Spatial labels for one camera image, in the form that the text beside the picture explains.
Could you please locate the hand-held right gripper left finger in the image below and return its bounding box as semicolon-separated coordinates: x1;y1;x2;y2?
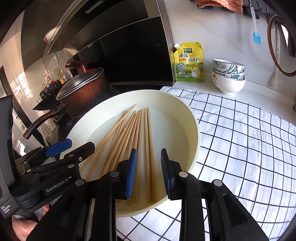
26;148;137;241

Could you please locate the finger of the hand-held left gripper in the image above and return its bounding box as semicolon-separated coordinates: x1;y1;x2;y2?
25;142;96;176
16;138;73;166

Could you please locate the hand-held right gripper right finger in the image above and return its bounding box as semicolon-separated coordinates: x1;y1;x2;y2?
161;148;270;241

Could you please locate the white round basin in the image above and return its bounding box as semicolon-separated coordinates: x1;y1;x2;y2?
59;89;201;218

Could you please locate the bundle of wooden chopsticks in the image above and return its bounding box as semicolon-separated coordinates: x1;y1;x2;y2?
80;104;158;204

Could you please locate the person's left hand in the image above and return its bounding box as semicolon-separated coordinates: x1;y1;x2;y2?
11;203;50;241

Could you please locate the dark red cooking pot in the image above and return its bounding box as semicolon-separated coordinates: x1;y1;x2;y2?
23;67;110;140

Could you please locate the cluster of condiment bottles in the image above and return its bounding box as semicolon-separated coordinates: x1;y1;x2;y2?
39;69;70;98

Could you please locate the white black-checked cloth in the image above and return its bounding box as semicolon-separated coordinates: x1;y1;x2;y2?
116;86;296;241

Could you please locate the black range hood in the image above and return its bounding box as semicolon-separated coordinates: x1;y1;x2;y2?
21;0;174;87

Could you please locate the plain white bowl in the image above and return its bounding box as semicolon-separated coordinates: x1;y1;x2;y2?
211;68;246;95

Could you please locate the yellow seasoning pouch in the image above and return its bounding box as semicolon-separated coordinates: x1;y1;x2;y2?
173;42;205;83

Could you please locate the blue patterned bowl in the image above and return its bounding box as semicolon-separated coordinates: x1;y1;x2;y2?
213;70;245;80
213;59;245;73

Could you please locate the blue silicone brush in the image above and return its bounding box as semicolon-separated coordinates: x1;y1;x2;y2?
251;6;262;44

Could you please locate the round brown-rimmed lid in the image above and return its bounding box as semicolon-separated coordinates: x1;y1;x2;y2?
268;15;296;77

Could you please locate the orange towel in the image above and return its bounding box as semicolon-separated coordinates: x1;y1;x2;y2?
195;0;244;15

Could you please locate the dark wall hook rail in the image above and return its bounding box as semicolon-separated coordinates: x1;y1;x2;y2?
243;0;278;17

